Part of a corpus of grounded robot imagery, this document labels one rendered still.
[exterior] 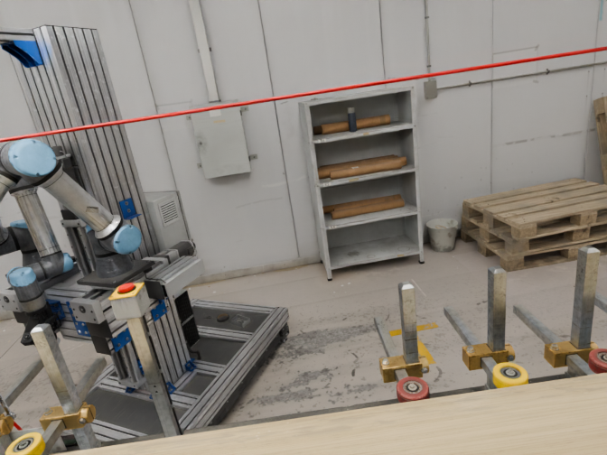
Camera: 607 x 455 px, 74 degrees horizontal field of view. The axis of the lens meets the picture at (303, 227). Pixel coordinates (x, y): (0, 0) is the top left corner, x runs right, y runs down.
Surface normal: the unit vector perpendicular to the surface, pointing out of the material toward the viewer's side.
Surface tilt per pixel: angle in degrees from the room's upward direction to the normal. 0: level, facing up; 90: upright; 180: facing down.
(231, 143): 90
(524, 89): 90
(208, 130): 90
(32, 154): 83
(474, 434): 0
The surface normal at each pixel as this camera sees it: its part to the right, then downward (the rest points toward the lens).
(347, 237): 0.12, 0.31
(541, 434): -0.14, -0.93
